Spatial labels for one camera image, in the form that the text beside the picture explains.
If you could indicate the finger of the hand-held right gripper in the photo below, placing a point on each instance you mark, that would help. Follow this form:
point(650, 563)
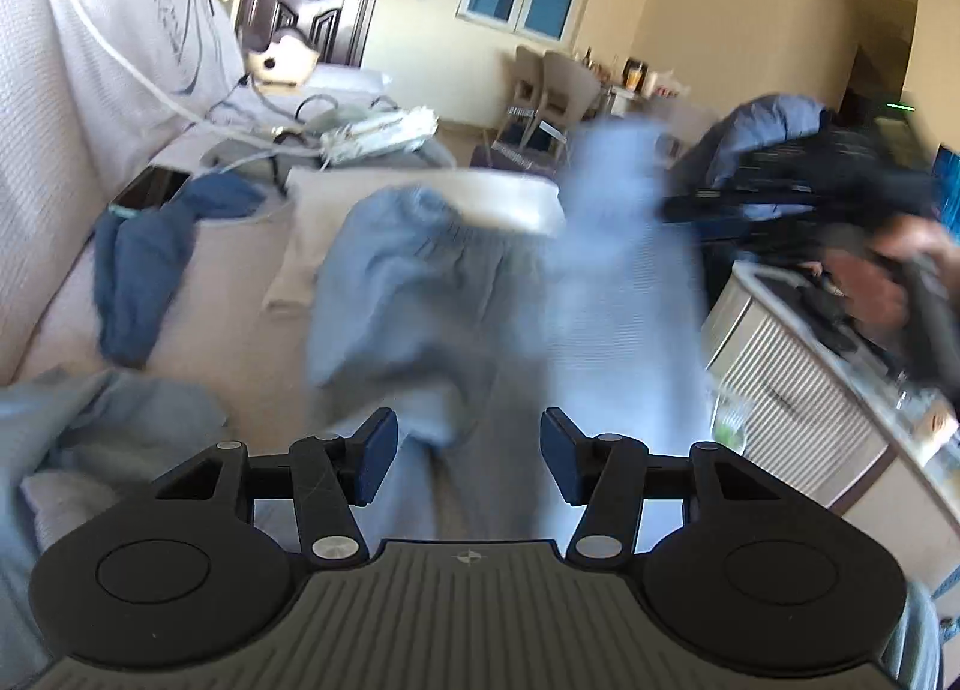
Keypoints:
point(735, 204)

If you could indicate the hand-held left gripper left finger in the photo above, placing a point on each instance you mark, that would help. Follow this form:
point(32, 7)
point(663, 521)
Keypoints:
point(373, 457)

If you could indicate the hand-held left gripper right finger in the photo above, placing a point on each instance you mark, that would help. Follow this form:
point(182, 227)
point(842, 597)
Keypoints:
point(564, 457)

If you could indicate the light blue ribbed pants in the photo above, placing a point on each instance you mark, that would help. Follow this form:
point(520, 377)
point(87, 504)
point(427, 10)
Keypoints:
point(420, 315)

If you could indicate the white garment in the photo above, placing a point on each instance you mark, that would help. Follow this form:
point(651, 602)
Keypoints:
point(495, 199)

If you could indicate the pale blue soft garment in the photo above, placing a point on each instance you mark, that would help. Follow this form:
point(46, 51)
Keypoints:
point(97, 427)

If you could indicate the person's right hand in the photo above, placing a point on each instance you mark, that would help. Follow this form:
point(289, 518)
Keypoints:
point(870, 300)

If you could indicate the blue screen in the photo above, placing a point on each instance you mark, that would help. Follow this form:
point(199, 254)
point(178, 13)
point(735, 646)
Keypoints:
point(949, 187)

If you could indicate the cluttered dining table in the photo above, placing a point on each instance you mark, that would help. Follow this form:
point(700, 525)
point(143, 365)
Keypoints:
point(645, 94)

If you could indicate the trash basket with bag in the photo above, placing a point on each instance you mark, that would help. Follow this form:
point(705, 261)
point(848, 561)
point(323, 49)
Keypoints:
point(731, 424)

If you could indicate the white ribbed cabinet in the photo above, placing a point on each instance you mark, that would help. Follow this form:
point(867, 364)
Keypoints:
point(787, 390)

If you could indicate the beige dining chair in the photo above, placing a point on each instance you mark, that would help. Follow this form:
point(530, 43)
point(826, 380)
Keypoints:
point(529, 79)
point(570, 86)

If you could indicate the dark grey heater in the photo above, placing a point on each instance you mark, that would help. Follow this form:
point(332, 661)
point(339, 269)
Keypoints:
point(517, 156)

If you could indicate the dark blue cloth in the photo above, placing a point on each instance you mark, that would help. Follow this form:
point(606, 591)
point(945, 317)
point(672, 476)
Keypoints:
point(142, 270)

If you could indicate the white power strip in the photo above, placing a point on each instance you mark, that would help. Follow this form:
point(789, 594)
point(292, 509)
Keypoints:
point(382, 131)

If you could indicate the black phone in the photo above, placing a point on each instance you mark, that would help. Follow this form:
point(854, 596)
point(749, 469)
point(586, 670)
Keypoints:
point(150, 187)

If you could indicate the cream plush toy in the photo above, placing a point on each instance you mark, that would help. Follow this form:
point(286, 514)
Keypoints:
point(281, 60)

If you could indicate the sofa with white waffle cover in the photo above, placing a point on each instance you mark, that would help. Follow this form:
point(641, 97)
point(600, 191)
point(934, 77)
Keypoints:
point(45, 135)

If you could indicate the printed white cushion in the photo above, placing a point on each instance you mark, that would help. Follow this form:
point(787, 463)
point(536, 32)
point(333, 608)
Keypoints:
point(172, 0)

